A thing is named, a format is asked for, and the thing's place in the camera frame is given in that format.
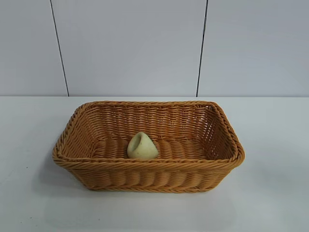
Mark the pale yellow egg yolk pastry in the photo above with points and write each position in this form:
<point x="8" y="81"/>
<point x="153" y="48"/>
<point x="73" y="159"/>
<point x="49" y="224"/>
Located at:
<point x="142" y="148"/>

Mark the brown woven wicker basket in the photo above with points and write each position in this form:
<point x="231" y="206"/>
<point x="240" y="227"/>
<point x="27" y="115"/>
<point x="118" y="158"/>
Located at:
<point x="149" y="166"/>

